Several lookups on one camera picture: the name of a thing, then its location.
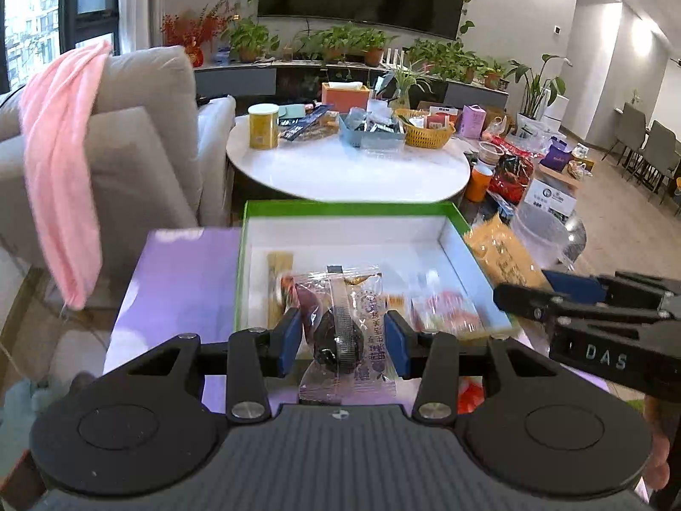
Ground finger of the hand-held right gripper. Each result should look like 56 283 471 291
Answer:
494 283 565 325
543 270 681 312

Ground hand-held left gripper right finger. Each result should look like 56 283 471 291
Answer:
384 309 554 421

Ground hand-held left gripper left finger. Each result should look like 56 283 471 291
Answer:
126 307 303 422

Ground clear packet with dark snack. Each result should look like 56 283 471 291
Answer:
292 263 399 408

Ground white pink-print snack packet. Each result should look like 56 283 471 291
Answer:
409 290 483 339

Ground orange snack packet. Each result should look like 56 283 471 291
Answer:
463 213 549 291

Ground beige stick snack packet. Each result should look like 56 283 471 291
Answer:
266 252 297 328

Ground red snack packet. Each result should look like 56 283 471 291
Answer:
458 378 488 416

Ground green cardboard box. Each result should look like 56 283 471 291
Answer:
234 199 521 340

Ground round glass table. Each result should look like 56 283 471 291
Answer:
458 158 587 270

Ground glass pitcher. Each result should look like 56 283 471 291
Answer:
512 201 574 268

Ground white blue cardboard box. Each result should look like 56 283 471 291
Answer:
524 175 581 220

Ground orange bottle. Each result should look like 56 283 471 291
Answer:
466 162 496 204

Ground purple floral tablecloth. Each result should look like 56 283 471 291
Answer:
103 226 681 501

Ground purple gift bag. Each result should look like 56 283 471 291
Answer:
539 137 574 172

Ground red plastic bag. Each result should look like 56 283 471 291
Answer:
486 141 535 196

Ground grey dining chair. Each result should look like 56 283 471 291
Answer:
637 119 681 199
608 101 648 172

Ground white air purifier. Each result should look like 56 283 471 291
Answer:
541 94 571 129

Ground round white table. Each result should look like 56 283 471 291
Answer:
226 113 472 204

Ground pink box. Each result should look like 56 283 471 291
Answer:
460 104 488 140

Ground yellow wicker basket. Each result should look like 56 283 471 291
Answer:
394 109 457 149

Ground tall leafy plant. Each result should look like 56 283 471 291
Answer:
505 54 568 119

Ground blue basket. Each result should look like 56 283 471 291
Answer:
338 107 406 150

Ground yellow canister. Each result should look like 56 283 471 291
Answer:
248 103 280 150

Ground dark flat packet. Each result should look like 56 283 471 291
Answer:
279 105 342 142

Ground green potted plant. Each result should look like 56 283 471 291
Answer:
406 37 481 84
222 17 280 63
476 58 507 91
294 23 398 68

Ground spider plant in vase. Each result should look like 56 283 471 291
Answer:
379 60 435 112

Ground orange tissue box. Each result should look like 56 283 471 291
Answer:
321 81 371 114

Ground grey armchair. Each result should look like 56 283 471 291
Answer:
0 45 237 280

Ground teal plush toy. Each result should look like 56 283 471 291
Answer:
0 379 60 438

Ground pink towel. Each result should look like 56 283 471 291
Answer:
18 40 114 311

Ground red flower plant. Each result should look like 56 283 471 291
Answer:
160 1 236 68

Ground light curtain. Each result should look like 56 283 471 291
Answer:
118 0 167 55

